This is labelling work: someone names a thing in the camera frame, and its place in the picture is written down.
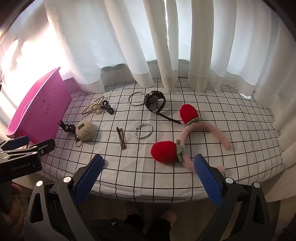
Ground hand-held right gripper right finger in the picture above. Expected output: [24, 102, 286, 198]
[194, 153, 272, 241]

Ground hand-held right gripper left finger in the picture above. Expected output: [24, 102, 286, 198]
[24, 154, 105, 241]

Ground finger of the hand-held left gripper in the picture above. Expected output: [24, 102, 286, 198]
[22, 138, 56, 160]
[0, 136, 30, 152]

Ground pink plastic tub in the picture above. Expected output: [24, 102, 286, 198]
[6, 66, 72, 144]

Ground beige plush ball keychain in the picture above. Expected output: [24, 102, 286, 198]
[74, 120, 95, 147]

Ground brown snap hair clip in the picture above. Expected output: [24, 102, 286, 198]
[116, 126, 127, 151]

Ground pink strawberry headband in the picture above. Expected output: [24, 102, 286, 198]
[151, 104, 232, 174]

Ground pearl hair claw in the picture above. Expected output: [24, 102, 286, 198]
[81, 95, 105, 115]

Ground silver bangle with clasp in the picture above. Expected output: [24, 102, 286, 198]
[134, 123, 153, 139]

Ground black hair clip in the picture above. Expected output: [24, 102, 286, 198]
[101, 100, 115, 115]

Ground plain silver bangle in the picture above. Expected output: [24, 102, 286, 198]
[128, 92, 147, 107]

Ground black wristwatch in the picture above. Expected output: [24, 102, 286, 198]
[144, 91, 182, 124]

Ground person's left hand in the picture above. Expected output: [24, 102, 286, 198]
[0, 183, 25, 235]

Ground person's leg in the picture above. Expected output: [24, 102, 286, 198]
[111, 209, 178, 241]

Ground white curtain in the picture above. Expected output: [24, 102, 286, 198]
[0, 0, 296, 167]

